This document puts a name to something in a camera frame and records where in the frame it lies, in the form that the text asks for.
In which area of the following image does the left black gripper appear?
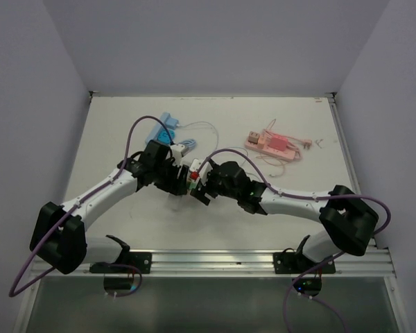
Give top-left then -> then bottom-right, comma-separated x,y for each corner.
153,157 -> 189,195

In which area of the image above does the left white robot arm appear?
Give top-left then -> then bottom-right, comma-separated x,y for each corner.
30,140 -> 189,274

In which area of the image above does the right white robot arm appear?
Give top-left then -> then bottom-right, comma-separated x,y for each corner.
189,162 -> 379,273

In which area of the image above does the blue round plug adapter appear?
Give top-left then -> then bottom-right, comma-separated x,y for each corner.
157,129 -> 175,145

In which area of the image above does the red pink charger plug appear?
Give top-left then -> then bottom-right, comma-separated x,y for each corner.
268,135 -> 288,151

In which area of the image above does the blue power strip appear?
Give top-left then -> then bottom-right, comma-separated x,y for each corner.
145,112 -> 180,144

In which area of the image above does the tan cube adapter on strip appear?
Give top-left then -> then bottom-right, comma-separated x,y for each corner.
247,131 -> 260,144

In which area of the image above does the pink power strip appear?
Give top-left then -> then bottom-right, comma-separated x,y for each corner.
244,135 -> 297,162

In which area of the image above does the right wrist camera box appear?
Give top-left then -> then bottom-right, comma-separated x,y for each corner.
188,159 -> 212,184

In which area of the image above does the pink cord with plug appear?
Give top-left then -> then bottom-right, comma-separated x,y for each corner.
254,118 -> 313,178

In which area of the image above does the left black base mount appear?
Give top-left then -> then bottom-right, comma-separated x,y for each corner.
89,252 -> 153,274

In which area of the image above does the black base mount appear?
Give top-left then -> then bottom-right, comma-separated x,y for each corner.
89,252 -> 153,274
272,248 -> 318,274

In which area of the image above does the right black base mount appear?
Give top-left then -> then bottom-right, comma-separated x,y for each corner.
272,248 -> 318,274

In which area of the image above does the aluminium front rail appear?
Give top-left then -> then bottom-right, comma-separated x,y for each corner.
31,248 -> 397,278

